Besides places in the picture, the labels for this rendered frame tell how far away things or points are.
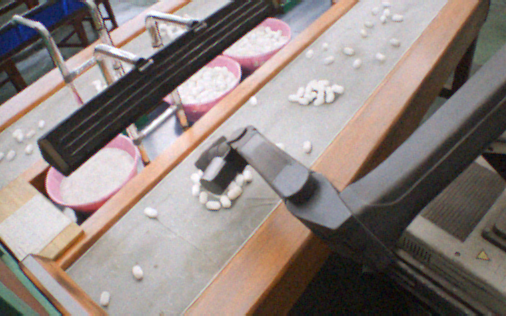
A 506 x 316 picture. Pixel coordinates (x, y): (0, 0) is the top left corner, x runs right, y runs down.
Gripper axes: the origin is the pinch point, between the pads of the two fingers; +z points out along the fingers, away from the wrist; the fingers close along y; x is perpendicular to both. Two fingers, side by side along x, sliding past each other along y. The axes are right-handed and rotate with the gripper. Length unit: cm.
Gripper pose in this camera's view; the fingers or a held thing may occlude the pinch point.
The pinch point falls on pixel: (203, 165)
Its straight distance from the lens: 107.0
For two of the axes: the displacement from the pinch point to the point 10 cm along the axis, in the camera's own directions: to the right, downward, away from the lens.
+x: 6.3, 7.5, 2.1
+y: -6.0, 6.4, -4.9
